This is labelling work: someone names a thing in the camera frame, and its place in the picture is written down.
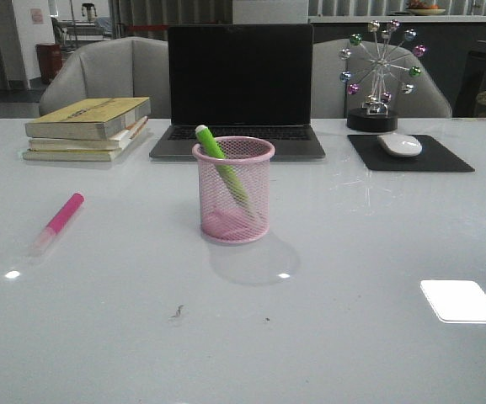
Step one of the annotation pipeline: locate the green highlighter pen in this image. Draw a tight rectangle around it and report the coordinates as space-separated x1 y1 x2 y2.
195 125 256 220

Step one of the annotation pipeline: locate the pink highlighter pen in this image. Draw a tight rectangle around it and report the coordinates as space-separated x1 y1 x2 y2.
29 193 85 257

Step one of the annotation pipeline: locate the pink mesh pen holder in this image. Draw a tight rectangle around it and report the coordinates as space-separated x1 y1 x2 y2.
192 136 275 244

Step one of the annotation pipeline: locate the dark grey open laptop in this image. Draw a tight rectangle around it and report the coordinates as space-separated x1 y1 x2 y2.
149 24 325 161

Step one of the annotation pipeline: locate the middle cream book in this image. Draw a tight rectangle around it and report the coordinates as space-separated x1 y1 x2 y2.
29 117 148 152

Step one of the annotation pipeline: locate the bottom pale yellow book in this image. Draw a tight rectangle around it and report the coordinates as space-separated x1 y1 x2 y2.
22 133 140 162

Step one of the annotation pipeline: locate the right grey armchair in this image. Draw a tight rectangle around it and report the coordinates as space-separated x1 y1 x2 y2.
311 39 452 119

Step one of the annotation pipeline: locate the grey armchair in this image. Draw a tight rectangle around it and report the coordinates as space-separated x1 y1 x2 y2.
39 37 171 119
311 39 452 119

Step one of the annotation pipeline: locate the white computer mouse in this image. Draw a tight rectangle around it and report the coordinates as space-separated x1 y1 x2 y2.
377 133 423 157

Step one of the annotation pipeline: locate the left grey armchair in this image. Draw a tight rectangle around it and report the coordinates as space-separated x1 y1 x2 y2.
39 37 171 119

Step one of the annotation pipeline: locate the top yellow book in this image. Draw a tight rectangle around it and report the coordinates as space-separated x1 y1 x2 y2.
25 97 151 140

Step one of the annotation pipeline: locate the ferris wheel desk ornament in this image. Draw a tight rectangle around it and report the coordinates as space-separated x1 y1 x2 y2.
339 19 426 133

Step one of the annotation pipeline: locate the black mouse pad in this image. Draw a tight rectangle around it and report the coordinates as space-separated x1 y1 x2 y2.
348 135 475 173

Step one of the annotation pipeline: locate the red trash bin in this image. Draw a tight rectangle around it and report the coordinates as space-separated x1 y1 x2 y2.
35 43 62 84

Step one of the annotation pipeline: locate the fruit bowl on counter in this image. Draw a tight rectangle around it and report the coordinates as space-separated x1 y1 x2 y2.
406 0 446 16

